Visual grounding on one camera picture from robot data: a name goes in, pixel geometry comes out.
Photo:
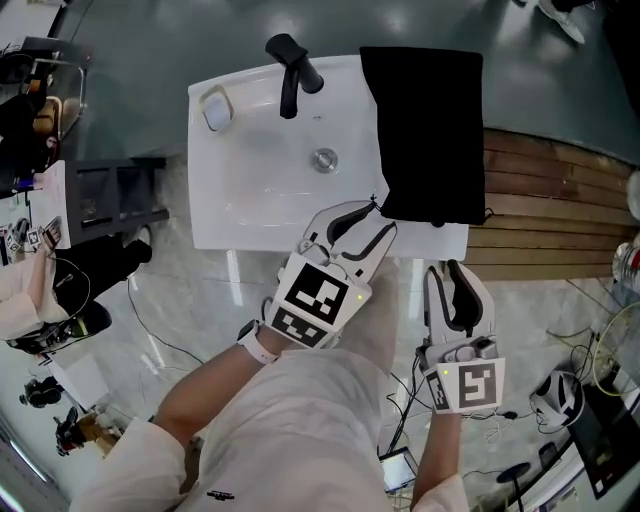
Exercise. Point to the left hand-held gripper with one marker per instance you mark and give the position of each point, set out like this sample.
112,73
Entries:
315,295

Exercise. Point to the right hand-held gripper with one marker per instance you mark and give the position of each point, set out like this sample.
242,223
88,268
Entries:
475,385

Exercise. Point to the person's left forearm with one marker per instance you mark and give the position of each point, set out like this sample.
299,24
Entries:
210,385

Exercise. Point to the person's right forearm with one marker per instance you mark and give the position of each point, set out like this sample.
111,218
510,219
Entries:
437,450

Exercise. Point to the metal sink drain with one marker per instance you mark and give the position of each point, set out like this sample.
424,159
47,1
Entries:
326,160

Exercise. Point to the white sink basin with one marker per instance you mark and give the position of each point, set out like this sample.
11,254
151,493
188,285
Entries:
250,175

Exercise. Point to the white and black headset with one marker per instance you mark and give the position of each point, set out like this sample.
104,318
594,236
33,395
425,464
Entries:
557,400

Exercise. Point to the wooden plank platform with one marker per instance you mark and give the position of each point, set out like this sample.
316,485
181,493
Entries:
550,200

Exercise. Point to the white wristwatch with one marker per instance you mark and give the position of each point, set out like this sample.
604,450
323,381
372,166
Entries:
255,345

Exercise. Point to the black faucet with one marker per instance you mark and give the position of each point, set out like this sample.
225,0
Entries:
290,95

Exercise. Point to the black round stand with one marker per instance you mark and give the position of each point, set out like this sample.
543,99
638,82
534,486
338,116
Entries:
513,471

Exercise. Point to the small tablet screen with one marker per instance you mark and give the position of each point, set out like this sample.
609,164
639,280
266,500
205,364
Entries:
398,470

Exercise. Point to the person's white clothing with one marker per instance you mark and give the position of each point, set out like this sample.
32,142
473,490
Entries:
300,425

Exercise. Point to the black shelf unit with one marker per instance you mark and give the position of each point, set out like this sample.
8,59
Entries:
100,200

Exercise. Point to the white work table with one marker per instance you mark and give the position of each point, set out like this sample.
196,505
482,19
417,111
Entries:
52,200

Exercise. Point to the metal frame chair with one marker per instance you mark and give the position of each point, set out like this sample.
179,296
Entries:
50,112

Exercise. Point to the black camera rig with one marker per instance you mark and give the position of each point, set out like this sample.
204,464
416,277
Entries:
40,392
67,435

